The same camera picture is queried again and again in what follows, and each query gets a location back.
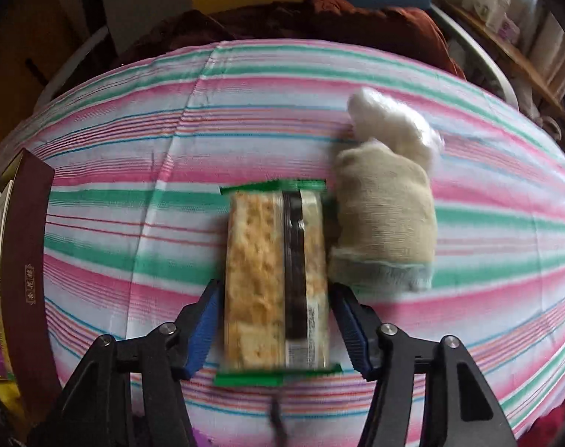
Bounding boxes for green cracker packet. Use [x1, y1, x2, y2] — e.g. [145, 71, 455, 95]
[214, 179, 341, 387]

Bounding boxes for beige knitted sock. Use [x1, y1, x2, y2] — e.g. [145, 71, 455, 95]
[328, 139, 437, 295]

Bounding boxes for striped pink green bedsheet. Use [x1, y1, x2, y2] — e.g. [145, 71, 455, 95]
[0, 41, 565, 446]

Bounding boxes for dark red blanket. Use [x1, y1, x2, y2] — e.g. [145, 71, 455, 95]
[115, 0, 465, 79]

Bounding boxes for wooden side table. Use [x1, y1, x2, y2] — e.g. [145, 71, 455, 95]
[439, 0, 565, 118]

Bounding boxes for white bottles on table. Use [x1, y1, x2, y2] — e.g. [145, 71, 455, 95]
[461, 0, 520, 44]

